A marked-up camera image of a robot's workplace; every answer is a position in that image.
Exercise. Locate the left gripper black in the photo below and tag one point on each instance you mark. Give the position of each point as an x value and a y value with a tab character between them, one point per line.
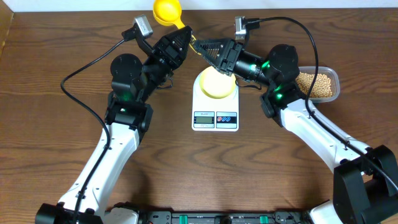
164	56

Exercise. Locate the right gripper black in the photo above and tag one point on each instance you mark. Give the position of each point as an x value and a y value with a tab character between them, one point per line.
226	64

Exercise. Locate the yellow measuring scoop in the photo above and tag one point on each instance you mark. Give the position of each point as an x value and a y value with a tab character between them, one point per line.
168	13

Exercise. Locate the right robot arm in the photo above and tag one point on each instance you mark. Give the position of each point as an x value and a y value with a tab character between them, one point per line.
364	178

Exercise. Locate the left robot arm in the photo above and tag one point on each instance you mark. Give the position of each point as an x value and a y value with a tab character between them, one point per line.
126	121

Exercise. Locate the yellow bowl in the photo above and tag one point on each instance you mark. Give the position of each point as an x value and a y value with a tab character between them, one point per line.
215	84

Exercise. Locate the white digital kitchen scale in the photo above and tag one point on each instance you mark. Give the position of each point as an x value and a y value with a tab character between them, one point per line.
210	114

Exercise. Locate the soybeans in container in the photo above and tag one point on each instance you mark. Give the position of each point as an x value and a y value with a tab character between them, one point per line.
321	88

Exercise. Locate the clear plastic container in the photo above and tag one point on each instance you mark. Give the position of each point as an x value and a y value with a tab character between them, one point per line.
335	85

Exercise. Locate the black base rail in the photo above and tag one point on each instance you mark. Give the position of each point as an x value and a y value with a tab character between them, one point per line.
167	217

